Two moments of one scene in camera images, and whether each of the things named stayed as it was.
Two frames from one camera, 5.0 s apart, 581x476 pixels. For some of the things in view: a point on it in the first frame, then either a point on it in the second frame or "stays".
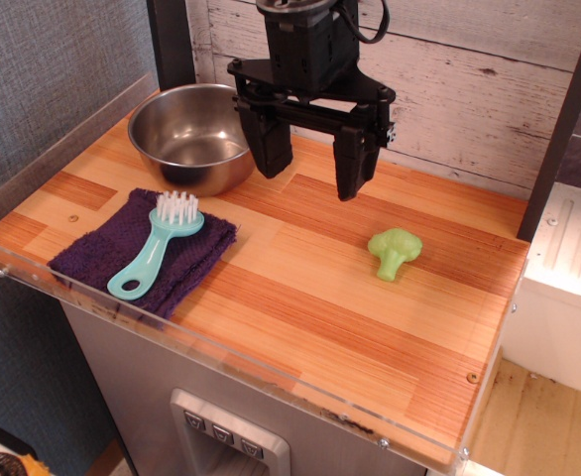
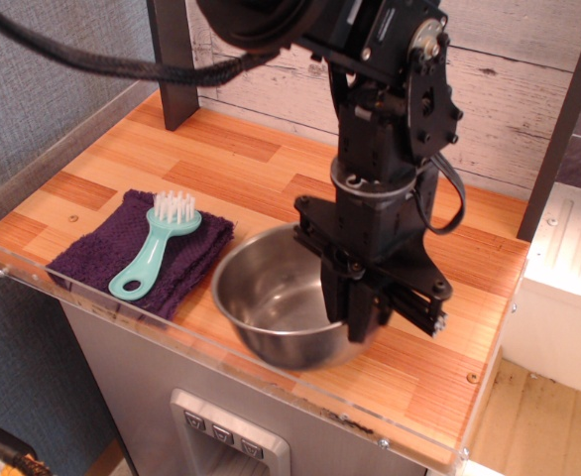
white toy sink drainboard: (555, 323) stays
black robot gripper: (312, 72) -> (380, 232)
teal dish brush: (176, 213) stays
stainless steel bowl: (191, 138) -> (269, 288)
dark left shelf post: (172, 38) stays
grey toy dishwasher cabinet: (181, 411) stays
